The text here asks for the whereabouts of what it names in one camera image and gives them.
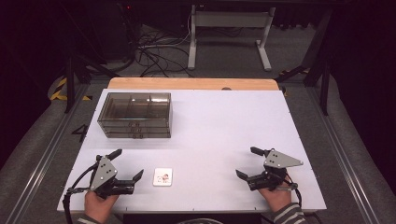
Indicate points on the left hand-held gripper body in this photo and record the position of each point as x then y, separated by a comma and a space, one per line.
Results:
104, 174

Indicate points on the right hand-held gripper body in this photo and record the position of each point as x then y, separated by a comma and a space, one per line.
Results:
278, 160

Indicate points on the white picture card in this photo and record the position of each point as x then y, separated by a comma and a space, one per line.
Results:
162, 177

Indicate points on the clear smoky drawer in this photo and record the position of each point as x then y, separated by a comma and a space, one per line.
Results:
137, 135

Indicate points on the clear smoky drawer organizer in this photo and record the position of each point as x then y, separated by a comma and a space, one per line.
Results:
135, 109

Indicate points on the person's left hand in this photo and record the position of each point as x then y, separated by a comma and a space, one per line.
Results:
98, 207

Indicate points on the person's right hand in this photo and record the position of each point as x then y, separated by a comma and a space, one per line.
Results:
278, 199

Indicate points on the black metal stand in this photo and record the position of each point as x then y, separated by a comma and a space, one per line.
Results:
70, 84
325, 90

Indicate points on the yellow black hazard tape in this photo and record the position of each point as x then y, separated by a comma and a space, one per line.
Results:
57, 90

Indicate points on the black equipment case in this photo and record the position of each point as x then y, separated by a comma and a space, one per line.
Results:
112, 28

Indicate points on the aluminium floor rail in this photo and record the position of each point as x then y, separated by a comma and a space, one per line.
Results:
342, 155
46, 155

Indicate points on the white metal table frame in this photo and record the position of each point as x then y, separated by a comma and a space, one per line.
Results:
230, 19

